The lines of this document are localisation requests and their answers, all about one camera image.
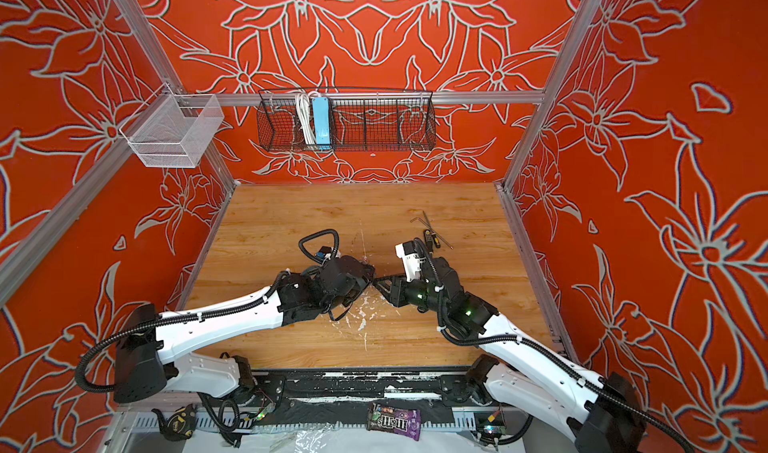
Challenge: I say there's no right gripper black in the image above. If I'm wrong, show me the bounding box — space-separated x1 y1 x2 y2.
369 273 451 318

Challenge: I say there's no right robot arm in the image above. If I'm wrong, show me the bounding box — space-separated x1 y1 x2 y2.
374 238 693 452

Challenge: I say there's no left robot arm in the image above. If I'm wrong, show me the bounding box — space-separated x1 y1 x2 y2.
74 229 375 404

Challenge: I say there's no silver hex key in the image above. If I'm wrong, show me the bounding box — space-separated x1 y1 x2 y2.
410 212 434 232

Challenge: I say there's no black yellow screwdriver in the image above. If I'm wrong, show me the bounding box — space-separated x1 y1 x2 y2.
423 228 441 252

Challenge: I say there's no thin metal pick tool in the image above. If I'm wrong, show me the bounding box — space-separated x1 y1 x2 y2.
421 210 455 251

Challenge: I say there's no purple candy bag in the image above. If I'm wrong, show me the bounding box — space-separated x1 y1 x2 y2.
365 402 422 441

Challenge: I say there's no light blue box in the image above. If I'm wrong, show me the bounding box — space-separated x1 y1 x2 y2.
312 96 331 150

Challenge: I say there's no small green circuit board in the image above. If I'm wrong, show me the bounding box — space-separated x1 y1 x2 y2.
474 413 506 449

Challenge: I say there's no black tape measure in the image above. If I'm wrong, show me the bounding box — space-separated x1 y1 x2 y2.
152 404 197 442

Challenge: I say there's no white mesh basket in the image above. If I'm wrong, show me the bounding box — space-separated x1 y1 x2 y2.
119 94 224 169

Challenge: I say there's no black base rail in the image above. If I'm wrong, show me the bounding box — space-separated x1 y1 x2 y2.
229 366 500 429

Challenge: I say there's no black wire wall basket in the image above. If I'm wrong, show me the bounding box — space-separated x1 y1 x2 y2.
256 88 437 153

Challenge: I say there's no white cable bundle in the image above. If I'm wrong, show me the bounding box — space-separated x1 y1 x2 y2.
294 91 319 148

